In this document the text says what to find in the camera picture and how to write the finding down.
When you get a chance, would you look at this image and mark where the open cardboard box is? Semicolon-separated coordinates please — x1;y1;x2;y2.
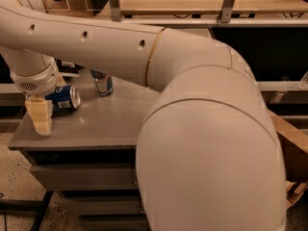
269;112;308;208

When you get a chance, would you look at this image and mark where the blue pepsi can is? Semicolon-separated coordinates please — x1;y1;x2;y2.
26;84;82;111

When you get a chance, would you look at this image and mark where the grey drawer cabinet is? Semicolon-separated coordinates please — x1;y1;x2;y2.
8;28;259;231

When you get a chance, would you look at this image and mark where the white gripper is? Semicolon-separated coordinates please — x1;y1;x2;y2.
0;47;66;136

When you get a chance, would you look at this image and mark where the red bull can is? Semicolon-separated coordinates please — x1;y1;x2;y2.
90;69;114;96

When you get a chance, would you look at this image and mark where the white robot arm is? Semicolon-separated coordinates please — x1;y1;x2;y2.
0;0;286;231

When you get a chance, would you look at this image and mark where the crumpled blue chip bag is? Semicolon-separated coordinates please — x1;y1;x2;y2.
56;60;79;77

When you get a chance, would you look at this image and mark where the grey metal shelf frame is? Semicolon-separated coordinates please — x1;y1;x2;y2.
43;0;308;28

